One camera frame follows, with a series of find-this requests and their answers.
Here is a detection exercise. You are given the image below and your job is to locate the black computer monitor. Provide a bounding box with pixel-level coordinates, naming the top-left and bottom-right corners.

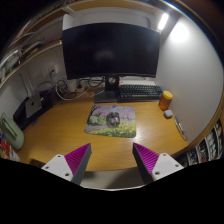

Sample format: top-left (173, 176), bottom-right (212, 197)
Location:
top-left (61, 21), bottom-right (162, 104)

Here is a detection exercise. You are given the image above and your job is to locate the white earbuds case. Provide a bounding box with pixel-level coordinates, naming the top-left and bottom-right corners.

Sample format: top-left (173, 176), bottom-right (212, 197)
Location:
top-left (163, 109), bottom-right (174, 119)

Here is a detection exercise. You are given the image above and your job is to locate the black cable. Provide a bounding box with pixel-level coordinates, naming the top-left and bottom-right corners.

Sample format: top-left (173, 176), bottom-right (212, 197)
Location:
top-left (78, 77), bottom-right (106, 88)

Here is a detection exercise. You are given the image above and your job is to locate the white wall socket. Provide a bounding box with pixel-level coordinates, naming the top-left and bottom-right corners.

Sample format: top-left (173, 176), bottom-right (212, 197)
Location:
top-left (48, 64), bottom-right (59, 76)

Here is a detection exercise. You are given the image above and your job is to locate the white power strip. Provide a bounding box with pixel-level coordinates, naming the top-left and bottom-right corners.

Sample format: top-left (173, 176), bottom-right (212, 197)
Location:
top-left (66, 79), bottom-right (86, 94)

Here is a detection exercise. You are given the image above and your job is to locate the floral landscape print mouse pad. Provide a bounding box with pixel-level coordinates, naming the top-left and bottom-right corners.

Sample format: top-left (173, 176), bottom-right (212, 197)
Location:
top-left (83, 104), bottom-right (138, 139)

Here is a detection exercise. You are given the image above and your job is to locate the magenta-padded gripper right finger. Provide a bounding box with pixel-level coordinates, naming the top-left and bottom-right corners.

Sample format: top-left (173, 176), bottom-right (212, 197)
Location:
top-left (132, 142), bottom-right (185, 185)

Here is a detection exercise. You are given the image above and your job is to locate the orange bottle with yellow cap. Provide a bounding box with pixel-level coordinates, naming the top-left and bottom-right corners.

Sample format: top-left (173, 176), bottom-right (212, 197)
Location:
top-left (157, 90), bottom-right (174, 112)

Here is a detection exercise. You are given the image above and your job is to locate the transparent computer mouse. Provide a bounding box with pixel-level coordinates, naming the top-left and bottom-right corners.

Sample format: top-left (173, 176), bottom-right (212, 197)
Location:
top-left (105, 111), bottom-right (122, 128)

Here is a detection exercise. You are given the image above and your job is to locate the black keyboard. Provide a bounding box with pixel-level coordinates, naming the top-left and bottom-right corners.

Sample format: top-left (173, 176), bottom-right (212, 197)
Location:
top-left (117, 84), bottom-right (164, 102)

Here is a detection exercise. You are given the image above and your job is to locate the white cable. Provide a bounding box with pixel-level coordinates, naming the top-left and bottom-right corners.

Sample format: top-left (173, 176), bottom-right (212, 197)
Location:
top-left (54, 84), bottom-right (96, 101)

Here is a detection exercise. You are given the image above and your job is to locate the silver laptop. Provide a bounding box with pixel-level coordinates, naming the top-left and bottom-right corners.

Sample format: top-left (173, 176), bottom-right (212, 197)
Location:
top-left (24, 94), bottom-right (43, 119)

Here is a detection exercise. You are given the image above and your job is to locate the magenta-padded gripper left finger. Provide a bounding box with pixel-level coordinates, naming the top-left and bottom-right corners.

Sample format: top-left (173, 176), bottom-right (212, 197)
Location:
top-left (41, 142), bottom-right (93, 185)

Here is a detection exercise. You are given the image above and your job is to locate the black laptop stand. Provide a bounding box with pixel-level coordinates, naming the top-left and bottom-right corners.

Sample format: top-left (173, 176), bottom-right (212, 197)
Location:
top-left (12, 89), bottom-right (56, 131)

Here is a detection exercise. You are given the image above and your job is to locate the sage green plastic chair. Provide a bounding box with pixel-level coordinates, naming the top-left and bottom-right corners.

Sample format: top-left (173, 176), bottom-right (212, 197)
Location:
top-left (0, 111), bottom-right (25, 151)

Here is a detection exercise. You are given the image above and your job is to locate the wooden wall shelf unit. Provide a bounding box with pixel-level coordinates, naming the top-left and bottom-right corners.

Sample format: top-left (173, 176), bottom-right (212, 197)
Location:
top-left (0, 0), bottom-right (161, 88)

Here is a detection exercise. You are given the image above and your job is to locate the low shelf unit with items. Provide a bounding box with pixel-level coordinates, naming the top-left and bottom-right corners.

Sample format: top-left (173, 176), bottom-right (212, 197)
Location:
top-left (179, 116), bottom-right (224, 168)

